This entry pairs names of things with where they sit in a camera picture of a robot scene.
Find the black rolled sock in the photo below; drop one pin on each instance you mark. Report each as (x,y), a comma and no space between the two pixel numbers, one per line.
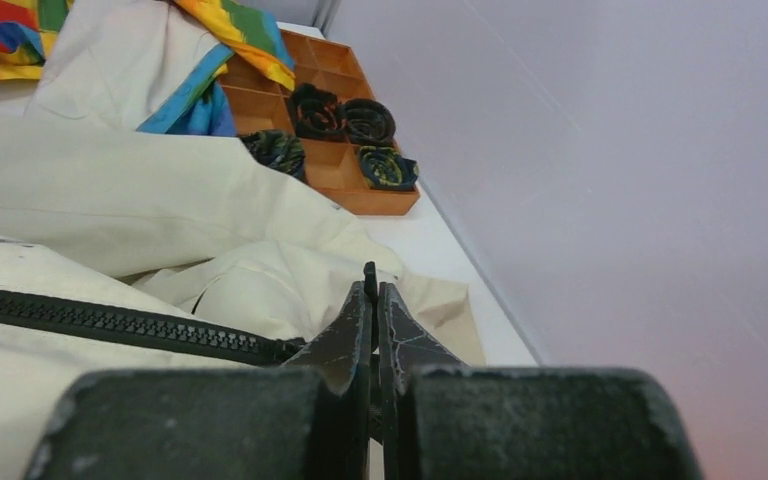
(384,168)
(369,123)
(278,150)
(317,114)

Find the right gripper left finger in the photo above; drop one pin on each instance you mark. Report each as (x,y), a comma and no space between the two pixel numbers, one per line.
(306,419)

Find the beige zip jacket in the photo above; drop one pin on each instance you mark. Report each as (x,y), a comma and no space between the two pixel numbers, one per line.
(194,227)

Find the black rolled sock near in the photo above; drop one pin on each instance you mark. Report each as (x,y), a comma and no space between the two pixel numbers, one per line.
(278,150)

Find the rainbow striped garment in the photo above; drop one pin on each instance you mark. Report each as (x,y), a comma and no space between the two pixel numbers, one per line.
(145,66)

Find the black rolled sock middle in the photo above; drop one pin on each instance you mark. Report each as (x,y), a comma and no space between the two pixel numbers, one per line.
(317,114)

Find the black rolled sock far left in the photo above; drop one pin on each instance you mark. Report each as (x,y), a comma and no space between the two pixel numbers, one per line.
(369,123)

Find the black rolled sock far right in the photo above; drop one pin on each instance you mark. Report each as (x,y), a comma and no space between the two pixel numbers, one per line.
(384,168)

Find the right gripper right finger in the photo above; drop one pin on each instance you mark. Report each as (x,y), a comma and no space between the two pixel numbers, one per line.
(443,419)

